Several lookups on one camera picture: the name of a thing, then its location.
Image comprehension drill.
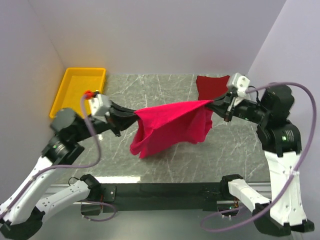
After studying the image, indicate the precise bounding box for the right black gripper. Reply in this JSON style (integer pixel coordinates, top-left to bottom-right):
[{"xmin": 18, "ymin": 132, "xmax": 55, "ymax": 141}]
[{"xmin": 203, "ymin": 88, "xmax": 271, "ymax": 124}]

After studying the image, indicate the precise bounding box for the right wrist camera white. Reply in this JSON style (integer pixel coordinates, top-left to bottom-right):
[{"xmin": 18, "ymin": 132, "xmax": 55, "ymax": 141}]
[{"xmin": 226, "ymin": 72, "xmax": 251, "ymax": 98}]

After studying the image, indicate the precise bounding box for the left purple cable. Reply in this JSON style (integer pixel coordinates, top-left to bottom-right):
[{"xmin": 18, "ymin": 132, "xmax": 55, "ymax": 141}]
[{"xmin": 0, "ymin": 96, "xmax": 118, "ymax": 223}]

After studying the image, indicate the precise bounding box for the aluminium rail frame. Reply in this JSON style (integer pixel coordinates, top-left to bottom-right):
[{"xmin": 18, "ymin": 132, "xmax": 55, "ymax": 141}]
[{"xmin": 43, "ymin": 182, "xmax": 271, "ymax": 199}]

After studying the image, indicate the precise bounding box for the folded dark red t-shirt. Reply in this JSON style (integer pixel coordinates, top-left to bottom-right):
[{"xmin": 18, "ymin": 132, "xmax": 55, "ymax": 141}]
[{"xmin": 195, "ymin": 75, "xmax": 230, "ymax": 101}]

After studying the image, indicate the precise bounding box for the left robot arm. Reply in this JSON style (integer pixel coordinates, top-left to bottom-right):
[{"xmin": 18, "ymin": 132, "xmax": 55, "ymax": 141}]
[{"xmin": 0, "ymin": 101, "xmax": 138, "ymax": 240}]

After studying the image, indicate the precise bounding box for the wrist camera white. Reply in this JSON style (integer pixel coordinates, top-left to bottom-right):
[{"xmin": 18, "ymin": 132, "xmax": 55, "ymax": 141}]
[
  {"xmin": 226, "ymin": 72, "xmax": 251, "ymax": 98},
  {"xmin": 84, "ymin": 90, "xmax": 111, "ymax": 117}
]

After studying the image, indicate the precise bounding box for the bright red t-shirt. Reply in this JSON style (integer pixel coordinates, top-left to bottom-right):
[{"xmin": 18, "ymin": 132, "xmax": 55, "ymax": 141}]
[{"xmin": 130, "ymin": 100, "xmax": 213, "ymax": 159}]

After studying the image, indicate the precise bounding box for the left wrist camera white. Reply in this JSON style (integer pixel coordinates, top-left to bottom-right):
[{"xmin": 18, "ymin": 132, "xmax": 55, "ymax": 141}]
[{"xmin": 84, "ymin": 90, "xmax": 111, "ymax": 117}]

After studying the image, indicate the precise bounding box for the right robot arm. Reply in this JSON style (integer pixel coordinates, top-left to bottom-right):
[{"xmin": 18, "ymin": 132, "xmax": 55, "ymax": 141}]
[{"xmin": 207, "ymin": 85, "xmax": 315, "ymax": 237}]

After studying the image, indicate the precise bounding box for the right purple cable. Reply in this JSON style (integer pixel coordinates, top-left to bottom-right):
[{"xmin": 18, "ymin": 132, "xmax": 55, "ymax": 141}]
[{"xmin": 200, "ymin": 81, "xmax": 318, "ymax": 233}]

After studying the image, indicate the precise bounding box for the black base beam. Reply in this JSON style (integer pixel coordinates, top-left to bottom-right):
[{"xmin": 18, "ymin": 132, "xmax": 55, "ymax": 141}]
[{"xmin": 101, "ymin": 182, "xmax": 235, "ymax": 212}]

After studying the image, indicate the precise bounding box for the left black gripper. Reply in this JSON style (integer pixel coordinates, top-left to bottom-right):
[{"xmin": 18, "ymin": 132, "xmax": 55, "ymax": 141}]
[{"xmin": 73, "ymin": 98, "xmax": 146, "ymax": 141}]

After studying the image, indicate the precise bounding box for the purple cable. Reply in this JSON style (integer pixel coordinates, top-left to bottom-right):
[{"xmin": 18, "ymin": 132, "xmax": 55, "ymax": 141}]
[
  {"xmin": 0, "ymin": 96, "xmax": 118, "ymax": 223},
  {"xmin": 200, "ymin": 81, "xmax": 318, "ymax": 233}
]

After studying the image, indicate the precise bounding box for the yellow plastic tray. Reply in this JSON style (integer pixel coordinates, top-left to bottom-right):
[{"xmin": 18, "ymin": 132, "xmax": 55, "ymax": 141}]
[{"xmin": 49, "ymin": 67, "xmax": 107, "ymax": 119}]

